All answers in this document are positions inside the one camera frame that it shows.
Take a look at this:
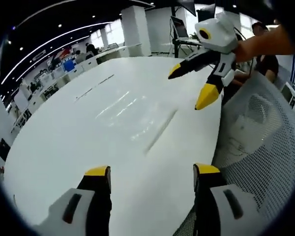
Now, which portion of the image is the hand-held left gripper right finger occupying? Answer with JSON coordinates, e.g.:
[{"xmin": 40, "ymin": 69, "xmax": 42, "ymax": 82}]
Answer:
[{"xmin": 193, "ymin": 163, "xmax": 259, "ymax": 236}]

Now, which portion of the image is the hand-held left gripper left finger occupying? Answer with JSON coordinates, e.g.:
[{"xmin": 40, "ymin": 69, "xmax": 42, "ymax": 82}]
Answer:
[{"xmin": 38, "ymin": 165, "xmax": 113, "ymax": 236}]

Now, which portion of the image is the clear plastic resealable bag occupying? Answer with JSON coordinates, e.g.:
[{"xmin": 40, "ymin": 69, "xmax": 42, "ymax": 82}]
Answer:
[{"xmin": 95, "ymin": 90, "xmax": 178, "ymax": 156}]

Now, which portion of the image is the black tripod stand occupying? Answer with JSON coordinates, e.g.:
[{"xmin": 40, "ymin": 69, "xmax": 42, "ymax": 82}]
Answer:
[{"xmin": 170, "ymin": 0, "xmax": 203, "ymax": 59}]

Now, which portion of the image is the laptop on stand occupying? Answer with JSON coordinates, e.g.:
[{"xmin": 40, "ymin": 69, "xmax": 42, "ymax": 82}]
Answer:
[{"xmin": 171, "ymin": 16, "xmax": 190, "ymax": 40}]

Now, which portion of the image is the black monitor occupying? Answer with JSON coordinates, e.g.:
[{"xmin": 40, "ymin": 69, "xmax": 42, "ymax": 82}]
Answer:
[{"xmin": 176, "ymin": 0, "xmax": 196, "ymax": 16}]

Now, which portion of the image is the white square pillar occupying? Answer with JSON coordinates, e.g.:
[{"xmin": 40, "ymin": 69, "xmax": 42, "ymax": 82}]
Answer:
[{"xmin": 120, "ymin": 5, "xmax": 152, "ymax": 58}]

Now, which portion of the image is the black floor box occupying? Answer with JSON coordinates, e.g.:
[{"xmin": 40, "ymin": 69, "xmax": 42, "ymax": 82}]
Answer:
[{"xmin": 0, "ymin": 138, "xmax": 11, "ymax": 162}]

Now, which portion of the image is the blue storage box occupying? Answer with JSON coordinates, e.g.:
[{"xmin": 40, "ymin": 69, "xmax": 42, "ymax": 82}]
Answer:
[{"xmin": 63, "ymin": 60, "xmax": 76, "ymax": 72}]

